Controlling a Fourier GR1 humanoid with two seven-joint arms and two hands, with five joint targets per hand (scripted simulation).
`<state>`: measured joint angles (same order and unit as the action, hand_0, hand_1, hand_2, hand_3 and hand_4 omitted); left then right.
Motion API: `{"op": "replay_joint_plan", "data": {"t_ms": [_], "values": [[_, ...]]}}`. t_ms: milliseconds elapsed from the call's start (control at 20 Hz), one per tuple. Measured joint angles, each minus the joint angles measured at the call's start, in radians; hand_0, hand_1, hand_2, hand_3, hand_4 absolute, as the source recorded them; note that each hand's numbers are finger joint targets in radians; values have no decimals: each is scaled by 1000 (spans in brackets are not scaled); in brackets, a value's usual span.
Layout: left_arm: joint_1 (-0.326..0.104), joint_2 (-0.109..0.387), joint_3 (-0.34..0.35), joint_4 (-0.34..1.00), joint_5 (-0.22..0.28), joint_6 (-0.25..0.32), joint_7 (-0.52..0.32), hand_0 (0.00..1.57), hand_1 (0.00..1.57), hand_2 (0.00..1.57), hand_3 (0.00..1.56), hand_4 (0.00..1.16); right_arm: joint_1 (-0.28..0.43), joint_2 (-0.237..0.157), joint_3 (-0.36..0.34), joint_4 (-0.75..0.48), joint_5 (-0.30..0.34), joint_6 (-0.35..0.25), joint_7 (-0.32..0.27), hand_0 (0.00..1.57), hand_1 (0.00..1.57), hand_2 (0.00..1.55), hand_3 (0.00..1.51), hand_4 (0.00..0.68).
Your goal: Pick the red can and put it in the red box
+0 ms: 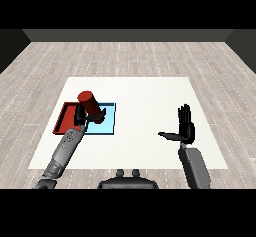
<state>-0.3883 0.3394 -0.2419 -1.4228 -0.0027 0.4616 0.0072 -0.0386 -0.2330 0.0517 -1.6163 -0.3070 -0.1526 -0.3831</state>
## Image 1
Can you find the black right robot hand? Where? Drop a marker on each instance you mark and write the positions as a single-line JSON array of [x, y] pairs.
[[186, 129]]

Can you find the red shallow open box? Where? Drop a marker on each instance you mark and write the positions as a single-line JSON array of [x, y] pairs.
[[66, 121]]

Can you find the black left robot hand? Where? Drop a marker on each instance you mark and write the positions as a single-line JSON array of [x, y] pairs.
[[80, 113]]

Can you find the dark grey robot body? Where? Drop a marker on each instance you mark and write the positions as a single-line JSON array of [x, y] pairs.
[[128, 182]]

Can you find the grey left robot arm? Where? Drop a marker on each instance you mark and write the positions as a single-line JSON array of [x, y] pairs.
[[62, 157]]

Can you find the red can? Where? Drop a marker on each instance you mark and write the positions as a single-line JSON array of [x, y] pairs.
[[90, 103]]

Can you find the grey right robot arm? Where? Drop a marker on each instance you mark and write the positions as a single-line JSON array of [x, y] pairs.
[[194, 167]]

